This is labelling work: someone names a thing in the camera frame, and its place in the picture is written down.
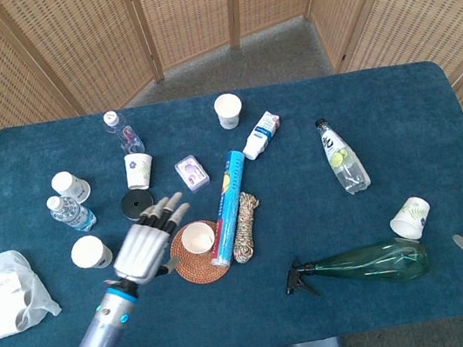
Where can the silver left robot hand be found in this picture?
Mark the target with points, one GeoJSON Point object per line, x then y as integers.
{"type": "Point", "coordinates": [143, 253]}

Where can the white cup green flower print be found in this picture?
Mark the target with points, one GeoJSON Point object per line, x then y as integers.
{"type": "Point", "coordinates": [197, 237]}

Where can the white cup dark blue flower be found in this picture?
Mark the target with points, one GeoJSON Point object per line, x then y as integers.
{"type": "Point", "coordinates": [90, 252]}

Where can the round woven rattan coaster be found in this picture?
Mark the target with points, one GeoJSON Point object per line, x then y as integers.
{"type": "Point", "coordinates": [198, 272]}

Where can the white cup purple flower leaves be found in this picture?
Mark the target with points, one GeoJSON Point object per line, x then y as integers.
{"type": "Point", "coordinates": [410, 220]}
{"type": "Point", "coordinates": [139, 170]}

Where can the white cup light blue print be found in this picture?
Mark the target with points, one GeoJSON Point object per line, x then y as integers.
{"type": "Point", "coordinates": [69, 186]}

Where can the white cup pale blue flower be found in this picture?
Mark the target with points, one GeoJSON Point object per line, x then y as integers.
{"type": "Point", "coordinates": [228, 110]}

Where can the black tape roll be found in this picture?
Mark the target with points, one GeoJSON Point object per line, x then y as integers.
{"type": "Point", "coordinates": [132, 204]}

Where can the clear Aquafina water bottle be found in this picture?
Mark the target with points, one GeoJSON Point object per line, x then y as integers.
{"type": "Point", "coordinates": [72, 214]}

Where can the blue cling film roll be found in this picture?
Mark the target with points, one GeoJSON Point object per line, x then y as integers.
{"type": "Point", "coordinates": [229, 200]}

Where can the clear water bottle pink label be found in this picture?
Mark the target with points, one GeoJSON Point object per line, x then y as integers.
{"type": "Point", "coordinates": [124, 133]}

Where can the green spray bottle black trigger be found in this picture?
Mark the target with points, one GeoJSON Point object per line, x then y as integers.
{"type": "Point", "coordinates": [382, 264]}

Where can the white plastic bag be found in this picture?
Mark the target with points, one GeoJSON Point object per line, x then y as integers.
{"type": "Point", "coordinates": [4, 297]}

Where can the white blue milk carton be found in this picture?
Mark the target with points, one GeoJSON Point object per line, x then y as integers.
{"type": "Point", "coordinates": [261, 133]}

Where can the blue tablecloth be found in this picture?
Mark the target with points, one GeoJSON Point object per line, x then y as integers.
{"type": "Point", "coordinates": [303, 180]}

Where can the clear lime soda bottle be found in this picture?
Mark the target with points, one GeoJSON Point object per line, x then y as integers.
{"type": "Point", "coordinates": [344, 160]}

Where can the wooden rattan folding screen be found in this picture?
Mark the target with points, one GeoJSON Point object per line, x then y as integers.
{"type": "Point", "coordinates": [82, 38]}

